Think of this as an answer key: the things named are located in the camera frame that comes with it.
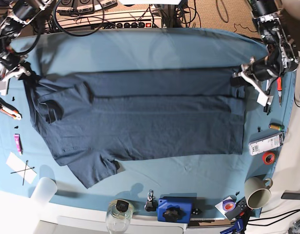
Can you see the metal padlock with chain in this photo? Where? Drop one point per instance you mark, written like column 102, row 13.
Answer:
column 150, row 205

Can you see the beige ceramic mug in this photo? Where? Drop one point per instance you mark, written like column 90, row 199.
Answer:
column 257, row 192

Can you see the blue plastic box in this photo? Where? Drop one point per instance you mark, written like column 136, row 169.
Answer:
column 174, row 209

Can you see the orange handled screwdriver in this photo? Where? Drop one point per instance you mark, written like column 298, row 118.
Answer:
column 279, row 88

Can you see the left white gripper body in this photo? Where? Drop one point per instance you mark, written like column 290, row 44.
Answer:
column 257, row 72

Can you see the red tape roll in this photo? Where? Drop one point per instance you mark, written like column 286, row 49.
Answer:
column 269, row 158

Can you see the clear glass jar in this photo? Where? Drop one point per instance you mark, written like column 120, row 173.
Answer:
column 119, row 215

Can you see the purple tape roll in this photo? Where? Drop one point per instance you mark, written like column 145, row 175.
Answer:
column 228, row 205

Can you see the white marker pen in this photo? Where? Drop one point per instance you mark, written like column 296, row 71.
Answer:
column 266, row 107

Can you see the orange utility knife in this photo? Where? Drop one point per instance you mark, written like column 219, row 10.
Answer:
column 9, row 110

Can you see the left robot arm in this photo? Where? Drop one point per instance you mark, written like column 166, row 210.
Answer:
column 283, row 56

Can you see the white plastic cup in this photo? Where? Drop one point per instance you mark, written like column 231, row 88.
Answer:
column 44, row 191

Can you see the green gold battery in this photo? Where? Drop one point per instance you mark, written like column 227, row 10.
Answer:
column 277, row 127

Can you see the pink glue tube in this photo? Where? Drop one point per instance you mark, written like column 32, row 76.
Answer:
column 18, row 143

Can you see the white power strip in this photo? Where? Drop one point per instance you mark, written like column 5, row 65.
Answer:
column 119, row 19

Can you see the dark blue T-shirt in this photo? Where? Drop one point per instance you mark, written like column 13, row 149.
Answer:
column 91, row 121

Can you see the white paper sheet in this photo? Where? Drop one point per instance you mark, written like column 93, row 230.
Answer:
column 21, row 168

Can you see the blue bar clamp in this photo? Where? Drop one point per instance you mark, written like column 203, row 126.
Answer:
column 239, row 217

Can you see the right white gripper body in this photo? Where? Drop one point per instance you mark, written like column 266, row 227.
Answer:
column 6, row 74

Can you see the white foam block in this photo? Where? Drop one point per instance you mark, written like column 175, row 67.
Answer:
column 4, row 87

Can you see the white clear plastic box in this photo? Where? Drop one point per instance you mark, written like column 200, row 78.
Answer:
column 266, row 144

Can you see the light blue table cloth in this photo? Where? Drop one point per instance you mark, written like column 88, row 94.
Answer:
column 207, row 178

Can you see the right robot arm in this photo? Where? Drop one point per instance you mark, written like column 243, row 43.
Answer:
column 19, row 15

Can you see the black power adapter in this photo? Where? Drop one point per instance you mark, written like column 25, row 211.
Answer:
column 290, row 196

